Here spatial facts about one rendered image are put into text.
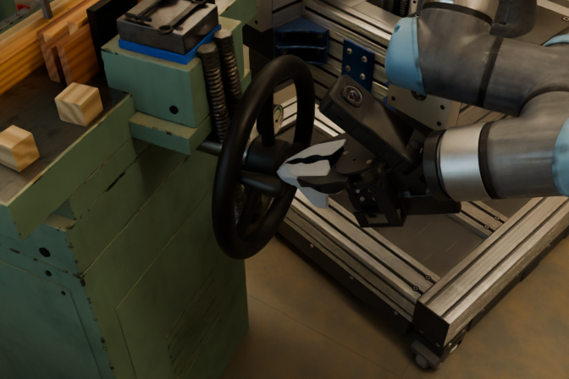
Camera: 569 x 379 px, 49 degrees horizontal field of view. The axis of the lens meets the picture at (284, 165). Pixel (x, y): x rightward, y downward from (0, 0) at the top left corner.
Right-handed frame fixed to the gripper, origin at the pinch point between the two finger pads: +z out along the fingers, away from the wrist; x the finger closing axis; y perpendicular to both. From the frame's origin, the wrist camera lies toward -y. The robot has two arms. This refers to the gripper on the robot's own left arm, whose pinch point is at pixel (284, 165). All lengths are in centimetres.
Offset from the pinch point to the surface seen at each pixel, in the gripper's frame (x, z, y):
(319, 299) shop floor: 39, 54, 76
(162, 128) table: 1.4, 17.0, -7.3
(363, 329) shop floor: 35, 41, 82
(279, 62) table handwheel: 11.4, 2.4, -7.7
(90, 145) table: -6.4, 20.7, -11.3
